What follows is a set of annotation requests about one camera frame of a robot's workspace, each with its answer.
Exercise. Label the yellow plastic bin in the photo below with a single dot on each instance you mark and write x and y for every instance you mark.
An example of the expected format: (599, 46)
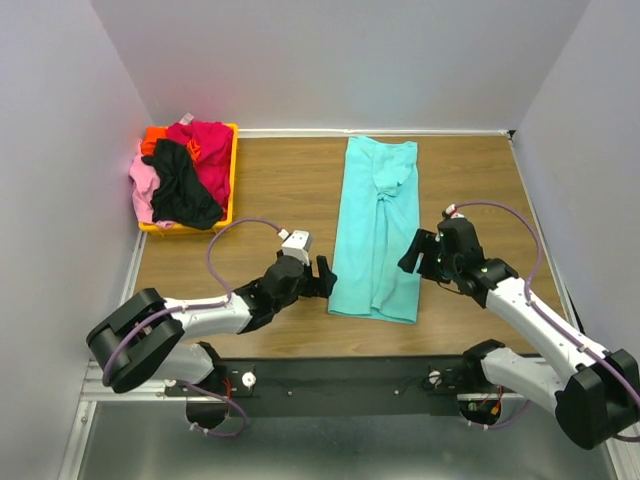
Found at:
(227, 211)

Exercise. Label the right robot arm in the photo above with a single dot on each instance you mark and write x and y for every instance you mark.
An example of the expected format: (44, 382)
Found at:
(592, 392)

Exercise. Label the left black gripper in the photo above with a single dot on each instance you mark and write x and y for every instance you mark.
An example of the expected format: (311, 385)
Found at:
(321, 286)

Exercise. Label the aluminium frame rail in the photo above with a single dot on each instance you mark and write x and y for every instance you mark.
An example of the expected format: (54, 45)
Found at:
(94, 392)

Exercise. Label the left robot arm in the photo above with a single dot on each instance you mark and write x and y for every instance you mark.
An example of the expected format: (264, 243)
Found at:
(135, 342)

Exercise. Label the orange t shirt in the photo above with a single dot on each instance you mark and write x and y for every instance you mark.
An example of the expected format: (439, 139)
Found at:
(154, 133)

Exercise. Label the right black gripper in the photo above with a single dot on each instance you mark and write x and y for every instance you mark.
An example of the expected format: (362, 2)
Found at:
(422, 241)

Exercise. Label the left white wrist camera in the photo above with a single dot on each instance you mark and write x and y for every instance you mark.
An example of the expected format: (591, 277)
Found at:
(296, 244)

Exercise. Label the black t shirt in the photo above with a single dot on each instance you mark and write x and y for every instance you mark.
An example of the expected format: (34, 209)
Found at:
(180, 198)

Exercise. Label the pink t shirt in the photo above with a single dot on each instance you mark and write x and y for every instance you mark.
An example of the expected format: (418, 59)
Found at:
(145, 183)

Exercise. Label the turquoise t shirt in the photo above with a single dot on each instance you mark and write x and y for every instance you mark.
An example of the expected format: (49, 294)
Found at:
(379, 215)

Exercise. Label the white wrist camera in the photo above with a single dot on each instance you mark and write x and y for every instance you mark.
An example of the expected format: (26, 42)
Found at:
(296, 244)
(452, 212)

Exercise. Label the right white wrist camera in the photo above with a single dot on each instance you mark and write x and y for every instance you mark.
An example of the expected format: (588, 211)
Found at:
(452, 212)

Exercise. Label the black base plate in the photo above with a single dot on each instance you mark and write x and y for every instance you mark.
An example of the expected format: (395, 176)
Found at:
(334, 387)

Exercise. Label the magenta t shirt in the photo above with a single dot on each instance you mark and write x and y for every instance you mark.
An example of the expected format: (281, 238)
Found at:
(213, 165)

